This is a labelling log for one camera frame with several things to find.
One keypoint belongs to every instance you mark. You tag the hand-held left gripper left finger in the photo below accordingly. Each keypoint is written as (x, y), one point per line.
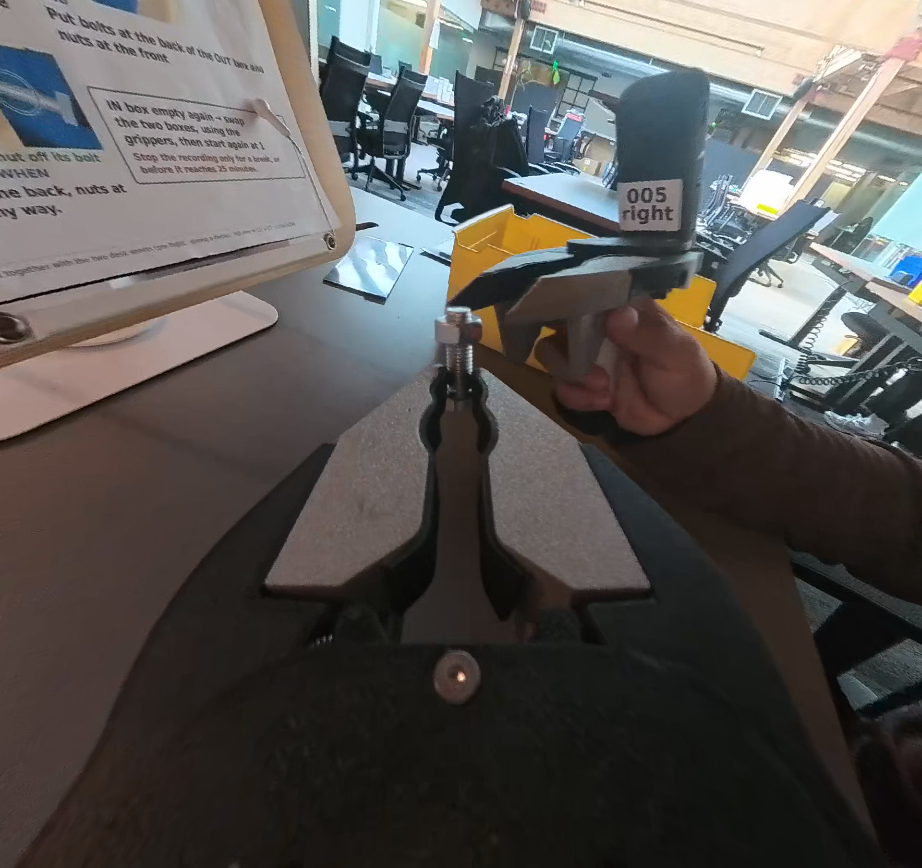
(353, 508)

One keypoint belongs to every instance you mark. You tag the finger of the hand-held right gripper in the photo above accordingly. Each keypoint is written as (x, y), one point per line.
(504, 277)
(576, 291)

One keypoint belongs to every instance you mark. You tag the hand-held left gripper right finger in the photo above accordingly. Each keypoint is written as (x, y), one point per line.
(562, 515)

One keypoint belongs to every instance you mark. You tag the yellow plastic bin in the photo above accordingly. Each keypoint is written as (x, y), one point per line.
(490, 241)

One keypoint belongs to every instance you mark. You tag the steel hex nut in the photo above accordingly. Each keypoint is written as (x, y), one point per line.
(457, 335)

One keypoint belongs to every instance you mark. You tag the steel hex bolt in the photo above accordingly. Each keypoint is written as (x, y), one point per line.
(459, 367)

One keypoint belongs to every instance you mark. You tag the person's right forearm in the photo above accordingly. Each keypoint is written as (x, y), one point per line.
(792, 479)

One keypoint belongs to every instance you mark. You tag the person's right hand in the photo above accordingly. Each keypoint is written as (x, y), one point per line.
(663, 378)

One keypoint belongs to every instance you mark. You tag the shiny black flat panel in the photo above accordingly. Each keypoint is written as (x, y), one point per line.
(371, 266)
(438, 254)

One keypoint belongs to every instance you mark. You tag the brown office desk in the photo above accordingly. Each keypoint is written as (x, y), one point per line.
(569, 194)

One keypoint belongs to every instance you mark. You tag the black office chair with jacket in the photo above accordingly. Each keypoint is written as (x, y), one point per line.
(475, 155)

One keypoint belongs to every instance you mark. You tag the slanted wooden beam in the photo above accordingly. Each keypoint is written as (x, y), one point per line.
(846, 126)

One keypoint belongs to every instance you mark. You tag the blue storage bin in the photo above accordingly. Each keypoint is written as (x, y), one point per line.
(907, 266)

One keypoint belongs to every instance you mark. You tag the small white tethered stick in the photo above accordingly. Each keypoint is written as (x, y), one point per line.
(259, 110)

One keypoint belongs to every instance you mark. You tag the white sneaker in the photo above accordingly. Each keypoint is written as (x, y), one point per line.
(857, 423)

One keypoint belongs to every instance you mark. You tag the printed instruction sheet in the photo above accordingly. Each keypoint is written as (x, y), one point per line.
(144, 54)

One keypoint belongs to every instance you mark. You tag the white wall vent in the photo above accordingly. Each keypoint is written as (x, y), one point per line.
(762, 103)

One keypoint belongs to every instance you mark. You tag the wooden post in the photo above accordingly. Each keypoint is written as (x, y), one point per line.
(434, 10)
(513, 54)

